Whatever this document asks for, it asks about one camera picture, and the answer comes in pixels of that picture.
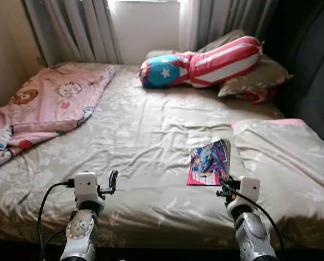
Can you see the small red cloth item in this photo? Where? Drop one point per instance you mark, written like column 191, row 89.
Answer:
column 262, row 97

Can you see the grey floral pillow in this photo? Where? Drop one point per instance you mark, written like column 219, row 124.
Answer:
column 260, row 79

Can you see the stars and stripes bolster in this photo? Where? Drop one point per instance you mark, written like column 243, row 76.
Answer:
column 216, row 62

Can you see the folded grey floral comforter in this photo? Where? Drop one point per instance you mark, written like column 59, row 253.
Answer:
column 287, row 163

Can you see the grey curtain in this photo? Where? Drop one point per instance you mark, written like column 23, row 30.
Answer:
column 69, row 27
column 227, row 22

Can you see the pink cartoon print blanket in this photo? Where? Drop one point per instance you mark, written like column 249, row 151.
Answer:
column 48, row 103

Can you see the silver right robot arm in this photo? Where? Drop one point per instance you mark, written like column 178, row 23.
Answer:
column 251, row 234

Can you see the bed with grey floral cover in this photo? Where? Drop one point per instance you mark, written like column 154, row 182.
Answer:
column 151, row 136

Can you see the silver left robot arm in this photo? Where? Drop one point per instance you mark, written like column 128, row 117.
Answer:
column 80, row 234

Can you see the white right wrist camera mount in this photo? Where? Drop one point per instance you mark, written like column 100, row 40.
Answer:
column 250, row 189

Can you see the dark grey upholstered headboard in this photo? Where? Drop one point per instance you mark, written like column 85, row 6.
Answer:
column 309, row 70

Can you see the colourful comic book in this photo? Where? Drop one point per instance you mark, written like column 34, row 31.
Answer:
column 208, row 163

